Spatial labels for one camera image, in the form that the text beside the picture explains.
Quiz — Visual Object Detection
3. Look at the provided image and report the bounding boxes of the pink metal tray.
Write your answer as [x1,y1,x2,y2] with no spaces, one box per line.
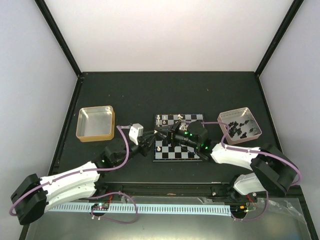
[217,107,262,145]

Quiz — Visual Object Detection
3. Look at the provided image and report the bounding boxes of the black and white chessboard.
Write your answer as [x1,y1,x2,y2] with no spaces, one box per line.
[154,113,212,162]

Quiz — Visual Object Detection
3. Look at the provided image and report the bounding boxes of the pile of white chess pieces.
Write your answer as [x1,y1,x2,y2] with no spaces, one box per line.
[177,114,188,131]

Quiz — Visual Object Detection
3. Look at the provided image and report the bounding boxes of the light blue cable duct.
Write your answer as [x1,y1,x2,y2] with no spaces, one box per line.
[50,202,231,217]

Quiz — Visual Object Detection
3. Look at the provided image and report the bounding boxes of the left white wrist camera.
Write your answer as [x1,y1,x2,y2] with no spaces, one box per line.
[128,123,144,145]

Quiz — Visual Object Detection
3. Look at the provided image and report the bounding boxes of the black chess pieces in tray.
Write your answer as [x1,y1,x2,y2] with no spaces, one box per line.
[228,120,254,139]

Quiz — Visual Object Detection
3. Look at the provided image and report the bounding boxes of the gold metal tray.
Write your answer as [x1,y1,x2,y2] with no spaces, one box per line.
[75,105,115,143]

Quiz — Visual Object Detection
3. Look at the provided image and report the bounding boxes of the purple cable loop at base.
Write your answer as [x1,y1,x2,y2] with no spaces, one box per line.
[89,191,140,225]

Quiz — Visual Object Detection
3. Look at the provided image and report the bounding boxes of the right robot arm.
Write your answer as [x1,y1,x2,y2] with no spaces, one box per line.
[155,120,302,202]

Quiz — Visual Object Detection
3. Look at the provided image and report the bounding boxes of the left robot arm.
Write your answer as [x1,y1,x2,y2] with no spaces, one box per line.
[9,126,158,226]

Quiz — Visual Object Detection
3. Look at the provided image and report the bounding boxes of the black aluminium frame rail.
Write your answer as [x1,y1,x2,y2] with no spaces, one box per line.
[94,182,303,201]

